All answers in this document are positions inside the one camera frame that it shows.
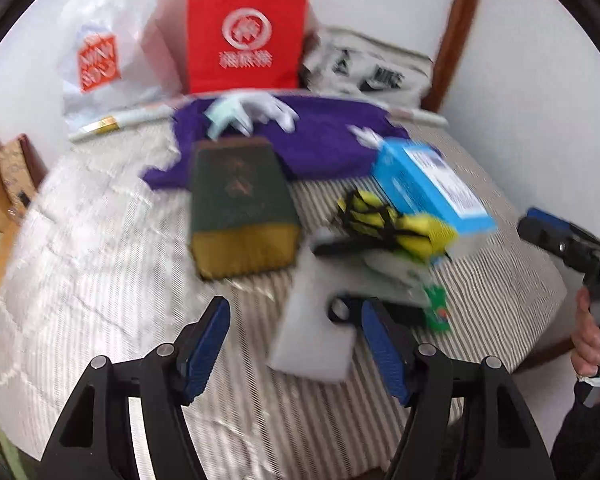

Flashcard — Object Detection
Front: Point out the red paper shopping bag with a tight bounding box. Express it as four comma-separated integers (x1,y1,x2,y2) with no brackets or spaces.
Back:
186,0,308,93

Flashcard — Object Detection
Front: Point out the yellow black mesh glove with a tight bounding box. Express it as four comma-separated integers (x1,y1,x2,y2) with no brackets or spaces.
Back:
337,188,460,263

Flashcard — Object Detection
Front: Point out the person's right hand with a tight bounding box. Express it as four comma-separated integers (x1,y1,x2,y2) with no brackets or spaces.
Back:
571,287,600,377

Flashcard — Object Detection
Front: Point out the brown framed picture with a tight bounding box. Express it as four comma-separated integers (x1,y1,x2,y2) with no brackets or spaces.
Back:
0,134,47,218

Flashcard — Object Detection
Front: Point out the dark green box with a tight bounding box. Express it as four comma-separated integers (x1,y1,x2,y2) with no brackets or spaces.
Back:
189,138,301,280

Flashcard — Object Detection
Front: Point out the rolled white patterned mat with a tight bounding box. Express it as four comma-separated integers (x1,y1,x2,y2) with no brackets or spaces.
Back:
69,103,176,143

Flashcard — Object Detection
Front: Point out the green fruit wipes packet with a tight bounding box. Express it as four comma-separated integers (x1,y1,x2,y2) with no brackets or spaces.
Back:
424,285,451,333

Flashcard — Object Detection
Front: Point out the purple towel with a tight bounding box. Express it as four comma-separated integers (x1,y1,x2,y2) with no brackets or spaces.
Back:
142,94,410,191

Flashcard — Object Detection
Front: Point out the black strap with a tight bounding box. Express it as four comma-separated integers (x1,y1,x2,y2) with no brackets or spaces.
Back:
312,238,432,328

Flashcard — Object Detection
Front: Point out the beige Nike bag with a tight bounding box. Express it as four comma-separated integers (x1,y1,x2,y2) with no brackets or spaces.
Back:
301,27,434,108

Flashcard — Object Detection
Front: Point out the white Miniso plastic bag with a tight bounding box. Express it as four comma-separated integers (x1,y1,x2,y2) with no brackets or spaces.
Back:
58,0,182,131

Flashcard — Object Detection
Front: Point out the brown wooden door frame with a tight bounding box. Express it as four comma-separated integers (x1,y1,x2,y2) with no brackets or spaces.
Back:
422,0,479,112

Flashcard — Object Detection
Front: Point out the white cloth item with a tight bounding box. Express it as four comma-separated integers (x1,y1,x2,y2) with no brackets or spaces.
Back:
204,90,299,141

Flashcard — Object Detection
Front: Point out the grey drawstring pouch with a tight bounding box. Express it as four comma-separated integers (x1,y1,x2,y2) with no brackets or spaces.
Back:
268,226,431,382

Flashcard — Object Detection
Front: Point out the blue tissue pack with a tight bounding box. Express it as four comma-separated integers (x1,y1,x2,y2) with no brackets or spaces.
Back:
372,139,498,258

